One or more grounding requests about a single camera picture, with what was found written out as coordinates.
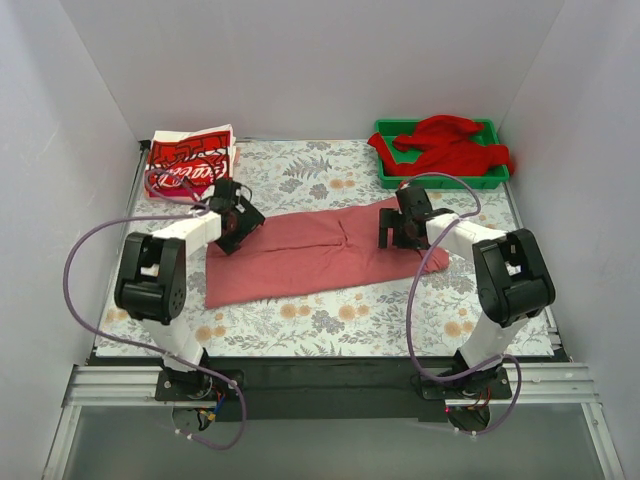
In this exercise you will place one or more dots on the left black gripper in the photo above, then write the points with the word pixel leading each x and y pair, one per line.
pixel 245 225

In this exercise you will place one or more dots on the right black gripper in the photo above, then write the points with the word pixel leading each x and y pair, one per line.
pixel 392 228

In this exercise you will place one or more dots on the pink t shirt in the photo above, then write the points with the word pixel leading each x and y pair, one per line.
pixel 303 253

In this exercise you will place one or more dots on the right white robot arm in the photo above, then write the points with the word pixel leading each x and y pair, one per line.
pixel 512 279

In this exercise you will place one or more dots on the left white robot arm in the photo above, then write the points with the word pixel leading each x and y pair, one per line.
pixel 151 281

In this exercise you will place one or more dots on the folded magenta shirt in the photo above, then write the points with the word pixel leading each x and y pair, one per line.
pixel 179 192

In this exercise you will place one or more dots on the folded red printed shirt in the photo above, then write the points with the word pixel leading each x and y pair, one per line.
pixel 193 173

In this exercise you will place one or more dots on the red t shirt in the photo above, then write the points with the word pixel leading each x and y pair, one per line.
pixel 441 143

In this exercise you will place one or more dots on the floral patterned table mat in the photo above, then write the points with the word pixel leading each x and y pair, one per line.
pixel 294 176

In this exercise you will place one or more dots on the folded white shirt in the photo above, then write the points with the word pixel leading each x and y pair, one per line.
pixel 170 147

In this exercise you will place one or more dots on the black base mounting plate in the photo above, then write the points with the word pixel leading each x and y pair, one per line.
pixel 305 388

